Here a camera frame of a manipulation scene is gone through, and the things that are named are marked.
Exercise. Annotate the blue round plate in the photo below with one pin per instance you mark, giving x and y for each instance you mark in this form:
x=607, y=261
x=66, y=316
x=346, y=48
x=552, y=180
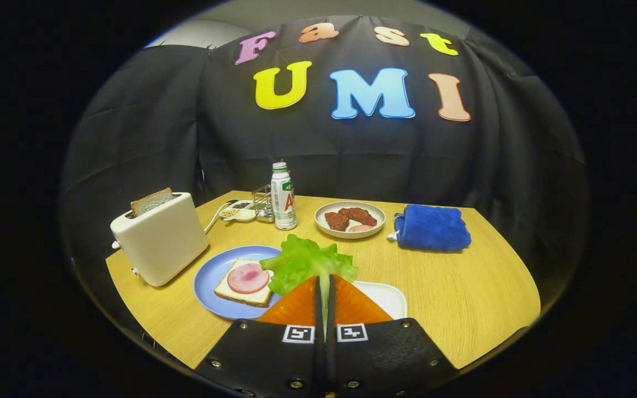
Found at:
x=208, y=282

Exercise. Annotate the brown meat piece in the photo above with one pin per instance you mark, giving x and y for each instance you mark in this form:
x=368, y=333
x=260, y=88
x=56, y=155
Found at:
x=358, y=215
x=337, y=221

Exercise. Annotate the black backdrop cloth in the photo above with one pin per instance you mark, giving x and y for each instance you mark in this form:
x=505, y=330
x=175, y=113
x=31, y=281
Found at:
x=147, y=138

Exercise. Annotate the cream white toaster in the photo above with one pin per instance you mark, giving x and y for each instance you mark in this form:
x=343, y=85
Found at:
x=161, y=243

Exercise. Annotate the green lettuce leaf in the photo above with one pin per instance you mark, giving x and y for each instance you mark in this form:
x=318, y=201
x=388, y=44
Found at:
x=304, y=262

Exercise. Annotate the pink ham slice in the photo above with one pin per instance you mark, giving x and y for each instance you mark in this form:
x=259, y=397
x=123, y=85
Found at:
x=247, y=278

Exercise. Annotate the small pink sausage slice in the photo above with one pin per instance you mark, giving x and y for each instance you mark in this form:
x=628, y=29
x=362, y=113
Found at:
x=360, y=228

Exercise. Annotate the white drink bottle green cap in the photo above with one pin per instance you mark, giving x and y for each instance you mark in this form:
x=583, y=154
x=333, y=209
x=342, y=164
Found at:
x=283, y=202

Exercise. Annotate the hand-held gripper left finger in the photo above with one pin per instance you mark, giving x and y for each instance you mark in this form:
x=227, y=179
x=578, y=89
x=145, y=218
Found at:
x=274, y=359

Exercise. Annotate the blue folded towel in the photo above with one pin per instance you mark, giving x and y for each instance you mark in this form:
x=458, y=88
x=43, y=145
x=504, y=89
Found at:
x=433, y=228

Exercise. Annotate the white divided seasoning tray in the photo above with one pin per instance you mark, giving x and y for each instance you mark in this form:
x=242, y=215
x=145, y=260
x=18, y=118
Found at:
x=238, y=211

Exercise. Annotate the white square plate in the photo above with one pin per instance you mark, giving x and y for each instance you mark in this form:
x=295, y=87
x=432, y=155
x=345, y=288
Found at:
x=387, y=298

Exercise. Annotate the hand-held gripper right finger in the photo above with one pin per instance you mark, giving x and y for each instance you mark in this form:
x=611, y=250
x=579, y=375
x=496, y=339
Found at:
x=379, y=359

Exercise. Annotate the plain toast bread slice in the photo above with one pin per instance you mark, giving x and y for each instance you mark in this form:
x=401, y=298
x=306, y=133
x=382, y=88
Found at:
x=151, y=202

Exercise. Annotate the beige round plate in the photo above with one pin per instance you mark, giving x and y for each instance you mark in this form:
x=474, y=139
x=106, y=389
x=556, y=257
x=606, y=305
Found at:
x=324, y=226

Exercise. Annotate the bread slice under ham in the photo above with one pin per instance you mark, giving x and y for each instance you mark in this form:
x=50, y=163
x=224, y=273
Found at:
x=230, y=293

